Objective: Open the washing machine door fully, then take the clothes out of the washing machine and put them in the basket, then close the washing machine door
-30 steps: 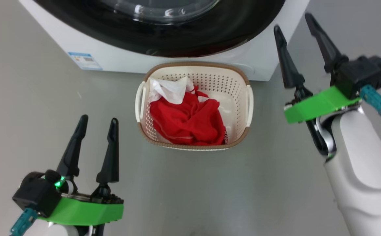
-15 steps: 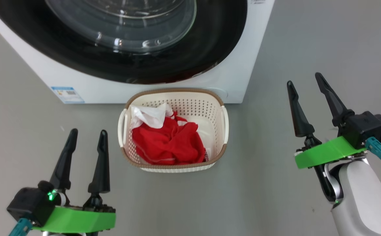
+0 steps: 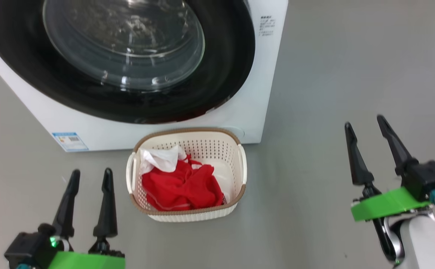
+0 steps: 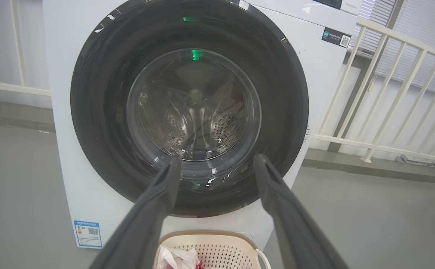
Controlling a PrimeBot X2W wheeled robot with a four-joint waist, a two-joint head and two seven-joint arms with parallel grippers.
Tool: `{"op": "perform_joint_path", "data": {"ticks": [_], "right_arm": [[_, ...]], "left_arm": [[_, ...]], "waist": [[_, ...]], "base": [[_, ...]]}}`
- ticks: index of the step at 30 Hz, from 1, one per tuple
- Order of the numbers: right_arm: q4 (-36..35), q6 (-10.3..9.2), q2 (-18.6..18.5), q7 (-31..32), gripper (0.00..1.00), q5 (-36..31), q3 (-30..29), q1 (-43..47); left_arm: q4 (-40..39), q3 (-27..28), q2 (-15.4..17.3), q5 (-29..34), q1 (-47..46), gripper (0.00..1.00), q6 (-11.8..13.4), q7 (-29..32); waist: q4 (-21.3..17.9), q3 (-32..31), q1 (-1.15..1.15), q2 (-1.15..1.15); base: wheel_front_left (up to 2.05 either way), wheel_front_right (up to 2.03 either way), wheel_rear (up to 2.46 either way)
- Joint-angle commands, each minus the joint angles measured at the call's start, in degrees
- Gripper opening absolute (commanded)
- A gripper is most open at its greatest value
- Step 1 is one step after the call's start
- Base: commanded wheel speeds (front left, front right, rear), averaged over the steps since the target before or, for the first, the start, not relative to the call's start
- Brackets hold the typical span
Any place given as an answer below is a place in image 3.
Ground stainless steel washing machine drum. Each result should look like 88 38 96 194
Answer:
43 0 206 92

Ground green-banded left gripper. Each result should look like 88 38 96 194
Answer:
47 168 126 269

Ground white garment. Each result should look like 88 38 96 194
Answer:
139 145 188 176

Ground cream basket with brown rim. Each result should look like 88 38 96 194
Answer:
125 127 248 223

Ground red garment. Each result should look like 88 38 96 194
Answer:
153 155 225 208

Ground white front-load washing machine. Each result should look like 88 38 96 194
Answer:
0 0 289 153

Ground small printed text label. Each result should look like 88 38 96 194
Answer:
260 15 276 37

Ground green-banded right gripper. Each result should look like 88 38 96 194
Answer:
344 114 431 222

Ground blue energy label sticker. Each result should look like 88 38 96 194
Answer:
51 132 90 152

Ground washing machine door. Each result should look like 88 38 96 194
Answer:
0 0 256 125

